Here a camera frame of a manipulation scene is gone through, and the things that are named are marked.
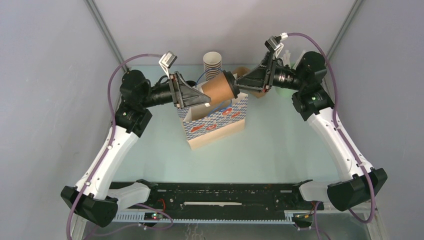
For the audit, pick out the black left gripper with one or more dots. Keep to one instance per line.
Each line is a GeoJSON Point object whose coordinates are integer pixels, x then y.
{"type": "Point", "coordinates": [183, 94]}

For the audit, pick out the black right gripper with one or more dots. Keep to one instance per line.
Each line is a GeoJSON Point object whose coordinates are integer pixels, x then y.
{"type": "Point", "coordinates": [258, 78]}

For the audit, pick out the single brown paper cup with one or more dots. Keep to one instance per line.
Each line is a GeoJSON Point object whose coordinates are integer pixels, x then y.
{"type": "Point", "coordinates": [218, 90]}

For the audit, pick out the paper takeout bag blue handles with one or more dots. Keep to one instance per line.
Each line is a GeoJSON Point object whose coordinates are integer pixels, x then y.
{"type": "Point", "coordinates": [204, 124]}

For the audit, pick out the black cup lid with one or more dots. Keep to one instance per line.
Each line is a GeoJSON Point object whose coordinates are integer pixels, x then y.
{"type": "Point", "coordinates": [231, 80]}

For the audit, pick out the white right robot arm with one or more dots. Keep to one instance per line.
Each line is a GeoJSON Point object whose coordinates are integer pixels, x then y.
{"type": "Point", "coordinates": [359, 181]}

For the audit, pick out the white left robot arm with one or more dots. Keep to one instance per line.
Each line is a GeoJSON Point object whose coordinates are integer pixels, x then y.
{"type": "Point", "coordinates": [91, 198]}

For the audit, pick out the brown pulp cup carrier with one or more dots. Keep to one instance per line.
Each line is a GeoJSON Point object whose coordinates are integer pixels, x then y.
{"type": "Point", "coordinates": [251, 83]}

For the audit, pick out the green straw holder cup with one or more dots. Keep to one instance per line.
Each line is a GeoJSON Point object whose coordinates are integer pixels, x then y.
{"type": "Point", "coordinates": [285, 92]}

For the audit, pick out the bundle of white wrapped straws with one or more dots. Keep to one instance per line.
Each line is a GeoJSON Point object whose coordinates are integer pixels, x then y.
{"type": "Point", "coordinates": [286, 59]}

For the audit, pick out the stack of brown paper cups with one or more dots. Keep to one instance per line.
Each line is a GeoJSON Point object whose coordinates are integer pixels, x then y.
{"type": "Point", "coordinates": [212, 64]}

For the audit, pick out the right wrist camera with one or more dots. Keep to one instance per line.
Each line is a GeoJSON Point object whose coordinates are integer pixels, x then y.
{"type": "Point", "coordinates": [274, 44]}

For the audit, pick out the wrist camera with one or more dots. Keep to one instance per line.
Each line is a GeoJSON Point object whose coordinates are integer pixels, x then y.
{"type": "Point", "coordinates": [274, 44]}
{"type": "Point", "coordinates": [166, 61]}

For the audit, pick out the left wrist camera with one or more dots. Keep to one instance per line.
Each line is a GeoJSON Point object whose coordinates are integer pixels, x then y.
{"type": "Point", "coordinates": [166, 61]}

